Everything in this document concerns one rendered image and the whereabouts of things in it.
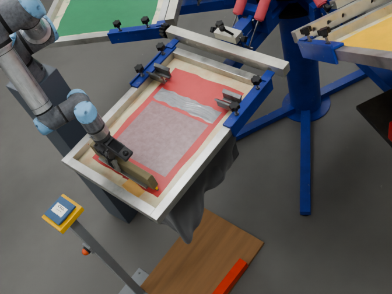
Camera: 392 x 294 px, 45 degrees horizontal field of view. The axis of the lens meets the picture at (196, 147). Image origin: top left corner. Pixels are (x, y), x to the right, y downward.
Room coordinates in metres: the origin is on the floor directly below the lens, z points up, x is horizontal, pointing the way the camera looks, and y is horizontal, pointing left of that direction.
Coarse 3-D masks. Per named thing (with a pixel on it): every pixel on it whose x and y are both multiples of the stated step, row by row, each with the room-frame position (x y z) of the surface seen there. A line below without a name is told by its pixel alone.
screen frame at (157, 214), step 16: (176, 48) 1.86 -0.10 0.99; (160, 64) 1.80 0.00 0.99; (208, 64) 1.66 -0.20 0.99; (224, 64) 1.62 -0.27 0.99; (240, 80) 1.51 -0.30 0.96; (128, 96) 1.68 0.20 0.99; (112, 112) 1.62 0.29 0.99; (224, 128) 1.26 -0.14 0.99; (80, 144) 1.51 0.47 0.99; (208, 144) 1.22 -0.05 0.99; (64, 160) 1.45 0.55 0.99; (208, 160) 1.16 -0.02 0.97; (96, 176) 1.30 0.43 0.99; (192, 176) 1.10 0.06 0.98; (112, 192) 1.18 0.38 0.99; (128, 192) 1.15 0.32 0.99; (176, 192) 1.06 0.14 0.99; (144, 208) 1.05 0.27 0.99; (160, 208) 1.02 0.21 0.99
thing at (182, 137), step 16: (208, 80) 1.60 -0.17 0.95; (208, 96) 1.51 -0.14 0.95; (224, 112) 1.38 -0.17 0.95; (176, 128) 1.40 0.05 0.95; (192, 128) 1.36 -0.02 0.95; (208, 128) 1.33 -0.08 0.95; (160, 144) 1.35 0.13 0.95; (176, 144) 1.32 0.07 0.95; (192, 144) 1.28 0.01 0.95; (144, 160) 1.30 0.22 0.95; (160, 160) 1.27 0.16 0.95; (176, 160) 1.24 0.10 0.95; (160, 176) 1.19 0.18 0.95; (160, 192) 1.12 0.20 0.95
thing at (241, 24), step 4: (240, 20) 1.80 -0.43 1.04; (244, 20) 1.79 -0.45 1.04; (248, 20) 1.78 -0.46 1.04; (236, 24) 1.79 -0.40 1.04; (240, 24) 1.77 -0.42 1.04; (244, 24) 1.76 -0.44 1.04; (248, 24) 1.76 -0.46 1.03; (236, 28) 1.76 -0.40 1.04; (240, 28) 1.75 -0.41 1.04; (244, 28) 1.74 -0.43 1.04; (248, 28) 1.76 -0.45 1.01; (252, 28) 1.77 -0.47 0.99; (244, 32) 1.74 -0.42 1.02; (248, 32) 1.76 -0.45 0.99; (220, 40) 1.73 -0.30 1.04; (236, 44) 1.70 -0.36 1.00
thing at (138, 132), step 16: (176, 80) 1.69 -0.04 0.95; (192, 80) 1.64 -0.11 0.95; (192, 96) 1.55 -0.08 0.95; (144, 112) 1.58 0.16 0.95; (160, 112) 1.53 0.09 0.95; (176, 112) 1.49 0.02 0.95; (128, 128) 1.52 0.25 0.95; (144, 128) 1.48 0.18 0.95; (160, 128) 1.44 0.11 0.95; (128, 144) 1.43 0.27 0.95; (144, 144) 1.39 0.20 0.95; (96, 160) 1.41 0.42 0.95
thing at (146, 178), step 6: (90, 144) 1.42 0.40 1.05; (102, 156) 1.37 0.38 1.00; (120, 162) 1.26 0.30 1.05; (126, 162) 1.25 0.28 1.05; (120, 168) 1.28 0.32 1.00; (126, 168) 1.23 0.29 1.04; (132, 168) 1.21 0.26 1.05; (138, 168) 1.19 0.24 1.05; (132, 174) 1.21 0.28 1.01; (138, 174) 1.17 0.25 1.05; (144, 174) 1.15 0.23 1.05; (150, 174) 1.14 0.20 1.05; (144, 180) 1.15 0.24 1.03; (150, 180) 1.13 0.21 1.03; (150, 186) 1.13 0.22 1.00; (156, 186) 1.13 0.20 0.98
